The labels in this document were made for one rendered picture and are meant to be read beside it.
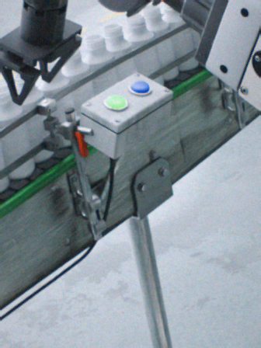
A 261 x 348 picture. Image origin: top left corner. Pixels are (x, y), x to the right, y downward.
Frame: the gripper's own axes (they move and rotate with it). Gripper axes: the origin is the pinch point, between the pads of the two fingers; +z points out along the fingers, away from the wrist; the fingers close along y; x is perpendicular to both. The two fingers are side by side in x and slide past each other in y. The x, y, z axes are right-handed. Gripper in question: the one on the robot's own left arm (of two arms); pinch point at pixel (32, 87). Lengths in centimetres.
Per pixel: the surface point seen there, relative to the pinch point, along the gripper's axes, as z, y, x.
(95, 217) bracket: 42.0, -24.1, 0.3
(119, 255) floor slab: 162, -121, -39
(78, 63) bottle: 25.1, -37.8, -16.1
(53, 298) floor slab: 164, -90, -44
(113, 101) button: 20.3, -27.3, -2.1
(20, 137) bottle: 29.9, -19.5, -14.2
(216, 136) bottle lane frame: 49, -65, 2
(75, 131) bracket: 26.9, -24.0, -6.0
